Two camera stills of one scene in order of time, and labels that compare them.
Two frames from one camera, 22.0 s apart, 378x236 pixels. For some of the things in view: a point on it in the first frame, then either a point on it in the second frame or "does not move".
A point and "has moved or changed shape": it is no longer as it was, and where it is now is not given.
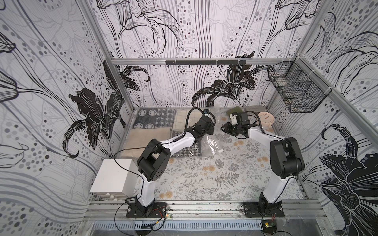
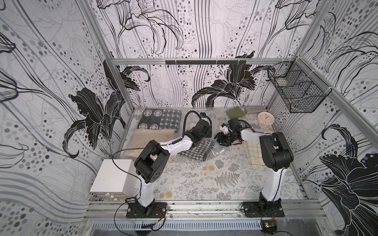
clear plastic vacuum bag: x=184 y=118 has moved or changed shape
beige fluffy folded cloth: x=139 y=138 does not move
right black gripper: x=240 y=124 to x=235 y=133
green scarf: x=236 y=109 does not move
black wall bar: x=204 y=62 does not move
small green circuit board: x=269 y=226 does not move
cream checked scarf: x=180 y=118 to x=254 y=151
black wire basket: x=301 y=88 does not move
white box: x=116 y=180 does not move
